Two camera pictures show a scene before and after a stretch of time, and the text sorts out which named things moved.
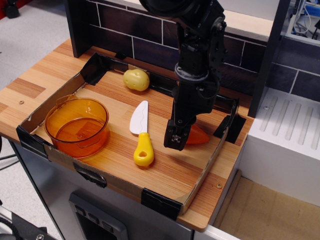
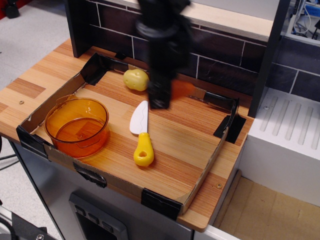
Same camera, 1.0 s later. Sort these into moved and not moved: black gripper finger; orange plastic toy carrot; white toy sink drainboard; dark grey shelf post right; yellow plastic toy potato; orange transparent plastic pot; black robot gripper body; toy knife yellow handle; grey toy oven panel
Moved: black robot gripper body; black gripper finger; orange plastic toy carrot
Not moved: white toy sink drainboard; yellow plastic toy potato; grey toy oven panel; toy knife yellow handle; orange transparent plastic pot; dark grey shelf post right
